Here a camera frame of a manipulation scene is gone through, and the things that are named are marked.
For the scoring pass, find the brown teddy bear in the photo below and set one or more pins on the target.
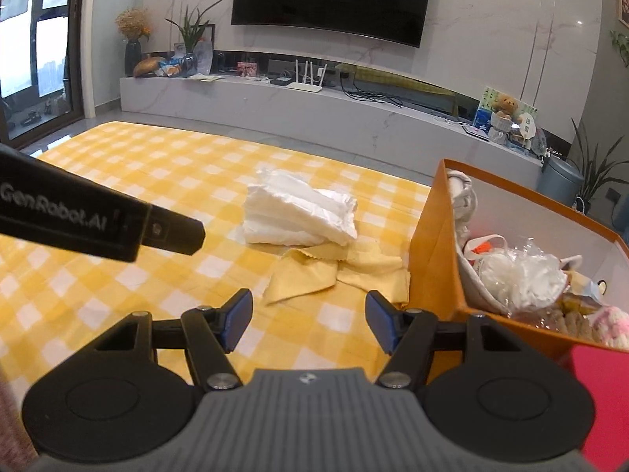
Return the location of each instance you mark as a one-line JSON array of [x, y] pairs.
[[506, 108]]

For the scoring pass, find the green potted plant in glass vase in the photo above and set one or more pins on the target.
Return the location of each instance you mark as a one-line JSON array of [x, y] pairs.
[[191, 39]]

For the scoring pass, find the dark picture frame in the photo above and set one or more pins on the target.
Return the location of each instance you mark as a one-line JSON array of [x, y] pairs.
[[210, 49]]

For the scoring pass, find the orange cardboard box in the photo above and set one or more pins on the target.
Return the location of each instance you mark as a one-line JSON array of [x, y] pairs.
[[432, 265]]

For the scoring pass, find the brown round ornament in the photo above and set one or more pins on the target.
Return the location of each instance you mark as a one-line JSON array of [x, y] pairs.
[[147, 66]]

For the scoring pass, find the pink box lid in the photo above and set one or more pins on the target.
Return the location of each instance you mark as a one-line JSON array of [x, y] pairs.
[[604, 403]]

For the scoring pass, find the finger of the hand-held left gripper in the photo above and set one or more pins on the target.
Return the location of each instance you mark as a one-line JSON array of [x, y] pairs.
[[174, 233]]

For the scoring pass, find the white folded plastic-wrapped pack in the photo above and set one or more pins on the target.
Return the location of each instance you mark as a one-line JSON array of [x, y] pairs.
[[299, 214]]

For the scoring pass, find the white round hand fan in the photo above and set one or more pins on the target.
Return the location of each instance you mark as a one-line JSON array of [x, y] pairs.
[[526, 125]]

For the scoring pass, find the small pink box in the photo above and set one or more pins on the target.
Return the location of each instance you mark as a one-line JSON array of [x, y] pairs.
[[248, 70]]

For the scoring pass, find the white router with antennas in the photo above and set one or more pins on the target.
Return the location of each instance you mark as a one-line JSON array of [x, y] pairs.
[[304, 86]]

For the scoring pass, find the blue snack bags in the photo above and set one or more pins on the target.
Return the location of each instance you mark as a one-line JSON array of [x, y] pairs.
[[171, 66]]

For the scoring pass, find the dark wall socket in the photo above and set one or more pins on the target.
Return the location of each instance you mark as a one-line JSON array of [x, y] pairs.
[[613, 194]]

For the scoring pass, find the framed wall picture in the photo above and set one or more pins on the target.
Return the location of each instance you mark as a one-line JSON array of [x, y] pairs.
[[624, 5]]

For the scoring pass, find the yellow cloth with zigzag edge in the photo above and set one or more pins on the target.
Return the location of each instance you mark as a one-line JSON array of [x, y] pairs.
[[378, 275], [302, 278]]

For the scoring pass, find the pink and white knitted hat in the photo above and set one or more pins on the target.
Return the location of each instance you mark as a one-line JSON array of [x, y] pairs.
[[614, 327]]

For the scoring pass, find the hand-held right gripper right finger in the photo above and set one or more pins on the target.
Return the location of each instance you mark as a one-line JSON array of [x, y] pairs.
[[381, 318]]

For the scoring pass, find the beige knitted item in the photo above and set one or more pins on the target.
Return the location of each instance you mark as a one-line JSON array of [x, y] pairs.
[[555, 322]]

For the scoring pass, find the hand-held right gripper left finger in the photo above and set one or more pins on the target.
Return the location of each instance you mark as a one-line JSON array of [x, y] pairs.
[[238, 315]]

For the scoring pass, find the white marble television console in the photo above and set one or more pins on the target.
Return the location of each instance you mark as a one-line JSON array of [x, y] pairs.
[[295, 108]]

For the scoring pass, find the purple fluffy cloth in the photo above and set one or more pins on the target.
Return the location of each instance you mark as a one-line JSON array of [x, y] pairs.
[[14, 427]]

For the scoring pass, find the white wrapped bouquet base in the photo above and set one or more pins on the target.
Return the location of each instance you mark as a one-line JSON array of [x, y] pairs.
[[500, 132]]

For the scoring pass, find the yellow checked mat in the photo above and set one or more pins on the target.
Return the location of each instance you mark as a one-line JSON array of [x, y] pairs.
[[123, 167]]

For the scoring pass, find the white plastic bag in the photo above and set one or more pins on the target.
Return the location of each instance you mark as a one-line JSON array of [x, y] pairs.
[[462, 201]]

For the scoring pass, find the pale yellow paper sheet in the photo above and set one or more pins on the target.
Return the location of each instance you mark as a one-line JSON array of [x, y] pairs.
[[204, 77]]

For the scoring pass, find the small black box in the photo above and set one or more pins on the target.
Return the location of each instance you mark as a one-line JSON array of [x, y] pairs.
[[280, 80]]

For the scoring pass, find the grey-blue trash can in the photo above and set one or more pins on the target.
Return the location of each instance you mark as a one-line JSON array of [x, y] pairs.
[[558, 182]]

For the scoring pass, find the tall green floor plant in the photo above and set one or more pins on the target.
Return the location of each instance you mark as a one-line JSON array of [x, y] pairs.
[[594, 172]]

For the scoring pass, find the green printed card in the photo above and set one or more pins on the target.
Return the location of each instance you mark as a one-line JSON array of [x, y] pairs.
[[528, 110]]

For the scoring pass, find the hanging ivy vine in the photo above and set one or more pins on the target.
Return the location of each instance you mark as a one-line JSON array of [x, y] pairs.
[[621, 46]]

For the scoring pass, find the black-framed glass sliding door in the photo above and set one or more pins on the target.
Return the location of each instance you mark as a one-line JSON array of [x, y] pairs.
[[29, 34]]

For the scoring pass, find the blue tissue pack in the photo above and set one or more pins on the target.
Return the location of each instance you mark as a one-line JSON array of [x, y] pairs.
[[482, 119]]

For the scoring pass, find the dark vase with dried flowers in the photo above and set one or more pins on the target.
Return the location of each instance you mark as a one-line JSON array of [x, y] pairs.
[[132, 54]]

